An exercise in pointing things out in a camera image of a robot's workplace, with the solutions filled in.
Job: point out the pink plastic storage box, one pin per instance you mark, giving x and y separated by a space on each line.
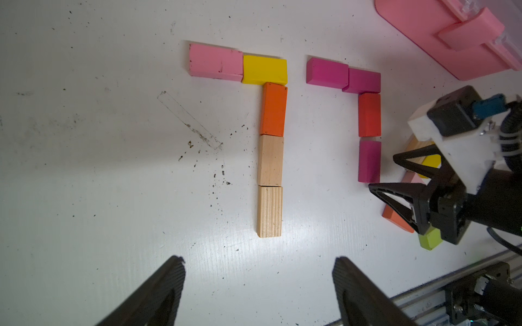
470 39

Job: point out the light pink block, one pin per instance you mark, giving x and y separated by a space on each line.
412 177

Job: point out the yellow block in row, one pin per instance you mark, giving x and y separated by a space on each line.
262 70

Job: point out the yellow block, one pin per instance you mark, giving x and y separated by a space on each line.
262 70
433 161

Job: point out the natural wood block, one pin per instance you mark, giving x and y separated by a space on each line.
414 144
270 161
270 211

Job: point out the magenta block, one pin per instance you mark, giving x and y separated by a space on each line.
321 72
369 168
362 81

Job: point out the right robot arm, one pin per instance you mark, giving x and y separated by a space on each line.
488 294

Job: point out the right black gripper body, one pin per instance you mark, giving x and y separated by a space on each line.
497 204

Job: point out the orange block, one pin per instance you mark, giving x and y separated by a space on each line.
390 215
274 102

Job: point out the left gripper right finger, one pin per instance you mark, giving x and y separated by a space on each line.
360 301

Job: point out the green block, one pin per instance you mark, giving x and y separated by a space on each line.
431 239

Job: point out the natural wood block in pile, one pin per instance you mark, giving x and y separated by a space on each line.
414 144

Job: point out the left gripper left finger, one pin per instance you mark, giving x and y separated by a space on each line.
156 301

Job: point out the red block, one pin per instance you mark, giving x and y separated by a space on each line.
369 115

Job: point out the pink block in row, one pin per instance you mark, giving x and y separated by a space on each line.
215 62

